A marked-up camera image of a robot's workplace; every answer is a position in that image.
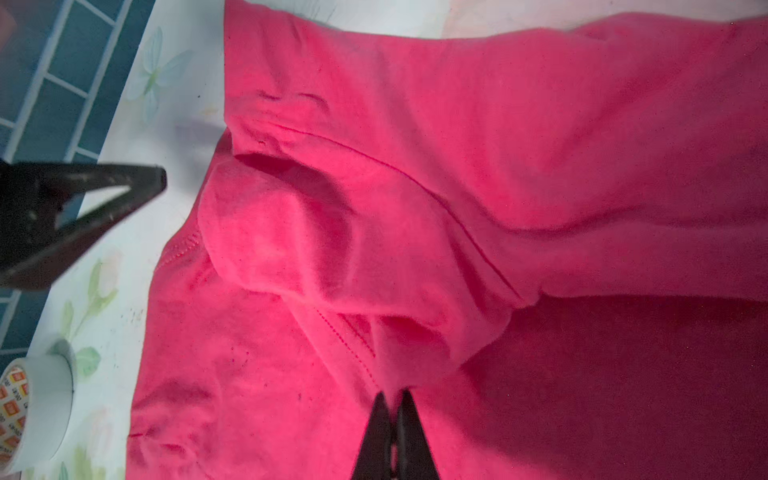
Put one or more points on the white adhesive tape roll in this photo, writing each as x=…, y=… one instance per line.
x=37, y=394

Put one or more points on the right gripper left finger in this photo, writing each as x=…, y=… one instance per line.
x=374, y=456

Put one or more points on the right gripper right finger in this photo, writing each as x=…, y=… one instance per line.
x=414, y=460

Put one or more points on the pink t shirt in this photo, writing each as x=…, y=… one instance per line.
x=557, y=240

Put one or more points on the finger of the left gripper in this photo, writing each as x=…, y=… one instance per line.
x=52, y=213

